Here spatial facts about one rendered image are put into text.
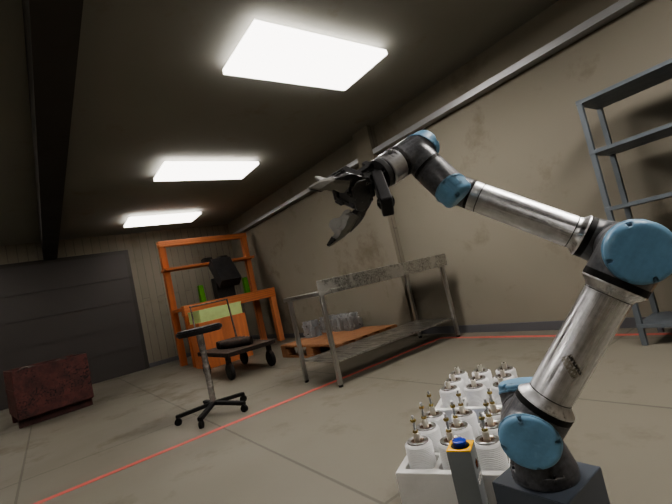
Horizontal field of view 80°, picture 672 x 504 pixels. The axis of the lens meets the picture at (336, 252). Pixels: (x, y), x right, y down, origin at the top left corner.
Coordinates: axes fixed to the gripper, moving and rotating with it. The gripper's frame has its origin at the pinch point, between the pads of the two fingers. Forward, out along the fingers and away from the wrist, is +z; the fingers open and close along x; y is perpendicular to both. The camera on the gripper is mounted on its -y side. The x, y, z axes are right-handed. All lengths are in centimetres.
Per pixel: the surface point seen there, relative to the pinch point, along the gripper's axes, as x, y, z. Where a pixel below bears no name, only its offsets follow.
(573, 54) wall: -84, 107, -317
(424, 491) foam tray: -103, -20, 3
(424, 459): -98, -14, -3
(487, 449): -90, -28, -17
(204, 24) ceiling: 9, 232, -80
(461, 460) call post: -78, -28, -5
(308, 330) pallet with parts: -379, 300, -83
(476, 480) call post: -81, -34, -5
